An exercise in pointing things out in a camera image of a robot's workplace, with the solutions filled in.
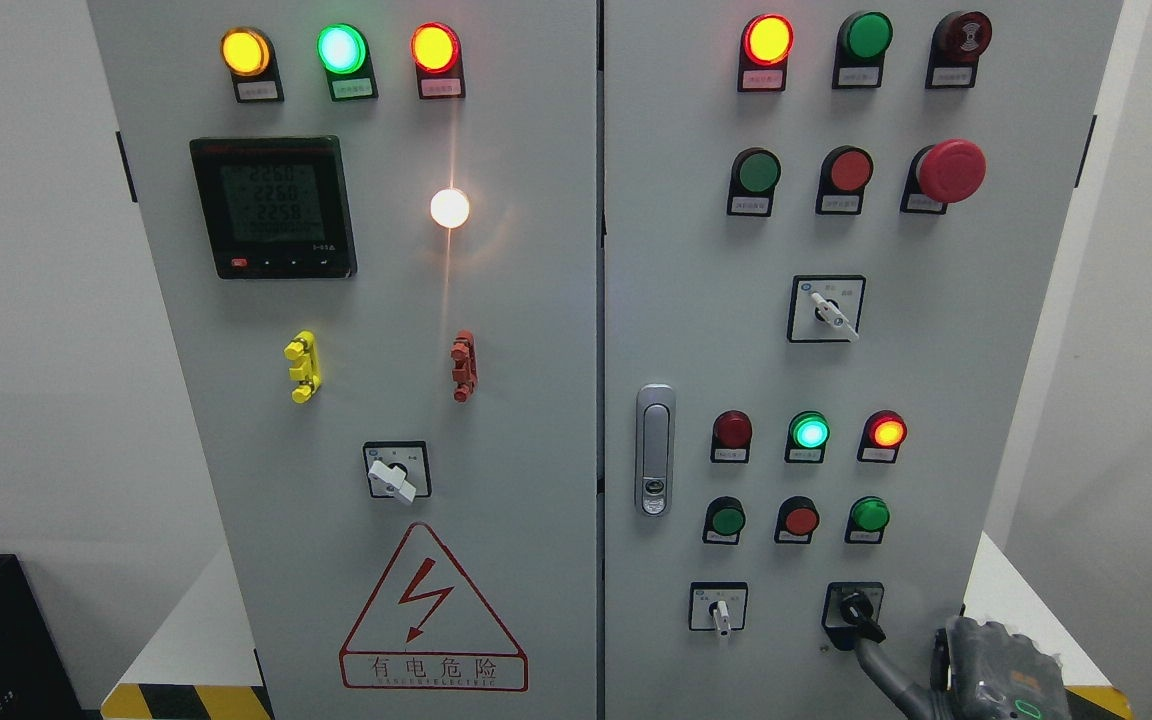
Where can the yellow terminal connector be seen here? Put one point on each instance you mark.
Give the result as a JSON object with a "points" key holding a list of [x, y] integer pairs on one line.
{"points": [[304, 371]]}

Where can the red push button upper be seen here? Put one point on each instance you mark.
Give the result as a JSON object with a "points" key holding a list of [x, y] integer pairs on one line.
{"points": [[844, 174]]}

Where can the green lamp lower right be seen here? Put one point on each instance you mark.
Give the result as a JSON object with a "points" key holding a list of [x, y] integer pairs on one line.
{"points": [[867, 521]]}

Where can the white lit lamp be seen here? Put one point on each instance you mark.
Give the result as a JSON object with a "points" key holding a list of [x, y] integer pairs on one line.
{"points": [[449, 208]]}

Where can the green push button lower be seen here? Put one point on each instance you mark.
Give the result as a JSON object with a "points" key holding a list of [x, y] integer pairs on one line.
{"points": [[724, 521]]}

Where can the red terminal connector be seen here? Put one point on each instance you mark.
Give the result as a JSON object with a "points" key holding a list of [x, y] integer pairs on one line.
{"points": [[464, 369]]}

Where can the dark red lamp middle left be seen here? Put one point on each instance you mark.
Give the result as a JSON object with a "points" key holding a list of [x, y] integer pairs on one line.
{"points": [[732, 434]]}

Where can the red electric danger sticker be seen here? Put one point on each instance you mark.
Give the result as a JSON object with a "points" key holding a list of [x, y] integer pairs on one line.
{"points": [[427, 627]]}

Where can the red push button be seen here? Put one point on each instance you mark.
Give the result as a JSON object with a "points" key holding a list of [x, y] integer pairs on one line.
{"points": [[844, 174], [798, 519]]}

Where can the grey left cabinet door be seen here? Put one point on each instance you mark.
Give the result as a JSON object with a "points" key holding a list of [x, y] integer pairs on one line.
{"points": [[513, 470]]}

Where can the white rotary switch left door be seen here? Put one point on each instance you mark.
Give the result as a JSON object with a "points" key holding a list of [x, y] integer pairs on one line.
{"points": [[398, 469]]}

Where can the black knob switch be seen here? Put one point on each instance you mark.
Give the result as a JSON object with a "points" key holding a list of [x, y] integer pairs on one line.
{"points": [[851, 612]]}

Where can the white rotary switch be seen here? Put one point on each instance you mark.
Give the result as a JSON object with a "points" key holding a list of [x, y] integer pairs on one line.
{"points": [[719, 607], [825, 308]]}

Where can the green lit indicator lamp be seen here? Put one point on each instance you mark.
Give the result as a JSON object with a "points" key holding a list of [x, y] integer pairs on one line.
{"points": [[347, 61]]}

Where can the red lit lamp right door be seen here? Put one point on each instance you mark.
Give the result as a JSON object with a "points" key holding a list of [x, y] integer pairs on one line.
{"points": [[766, 42]]}

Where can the white platform with hazard stripes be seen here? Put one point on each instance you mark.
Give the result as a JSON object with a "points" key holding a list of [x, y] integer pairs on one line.
{"points": [[201, 663]]}

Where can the black digital power meter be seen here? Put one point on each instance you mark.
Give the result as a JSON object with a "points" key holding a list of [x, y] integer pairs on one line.
{"points": [[275, 207]]}

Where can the green push button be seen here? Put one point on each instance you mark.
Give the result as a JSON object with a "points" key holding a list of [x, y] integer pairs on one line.
{"points": [[724, 521], [755, 173]]}

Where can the grey cabinet door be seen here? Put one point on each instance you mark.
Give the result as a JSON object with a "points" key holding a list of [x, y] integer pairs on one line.
{"points": [[699, 300], [513, 470]]}

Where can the dark red buzzer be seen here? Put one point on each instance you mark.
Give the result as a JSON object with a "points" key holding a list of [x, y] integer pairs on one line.
{"points": [[956, 46]]}

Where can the green lit lamp middle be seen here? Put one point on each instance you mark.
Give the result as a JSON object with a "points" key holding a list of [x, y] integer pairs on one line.
{"points": [[807, 438]]}

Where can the red push button lower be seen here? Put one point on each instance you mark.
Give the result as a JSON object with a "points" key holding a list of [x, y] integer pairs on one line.
{"points": [[798, 519]]}

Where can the red emergency stop button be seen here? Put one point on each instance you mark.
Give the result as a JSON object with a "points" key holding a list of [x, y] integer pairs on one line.
{"points": [[941, 174]]}

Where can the white rotary switch upper right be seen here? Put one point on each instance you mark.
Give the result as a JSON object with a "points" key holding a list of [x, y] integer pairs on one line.
{"points": [[825, 308]]}

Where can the red lamp middle right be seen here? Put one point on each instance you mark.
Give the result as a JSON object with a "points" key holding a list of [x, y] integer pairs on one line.
{"points": [[882, 437]]}

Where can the green push button upper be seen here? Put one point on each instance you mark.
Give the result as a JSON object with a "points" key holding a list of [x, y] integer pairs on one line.
{"points": [[755, 173]]}

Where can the green unlit lamp top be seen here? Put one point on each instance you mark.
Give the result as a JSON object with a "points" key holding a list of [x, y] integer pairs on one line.
{"points": [[861, 44]]}

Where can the yellow indicator lamp top left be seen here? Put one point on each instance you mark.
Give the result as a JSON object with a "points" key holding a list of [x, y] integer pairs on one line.
{"points": [[251, 61]]}

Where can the white rotary switch lower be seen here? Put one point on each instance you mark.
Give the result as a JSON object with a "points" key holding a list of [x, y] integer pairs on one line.
{"points": [[719, 607]]}

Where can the red lit indicator lamp left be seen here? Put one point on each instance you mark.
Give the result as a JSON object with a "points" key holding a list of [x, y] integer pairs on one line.
{"points": [[437, 57]]}

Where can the silver door handle lock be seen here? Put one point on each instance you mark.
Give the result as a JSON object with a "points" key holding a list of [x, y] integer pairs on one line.
{"points": [[654, 442]]}

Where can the grey right cabinet door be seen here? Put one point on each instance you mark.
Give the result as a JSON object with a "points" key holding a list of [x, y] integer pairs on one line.
{"points": [[699, 300]]}

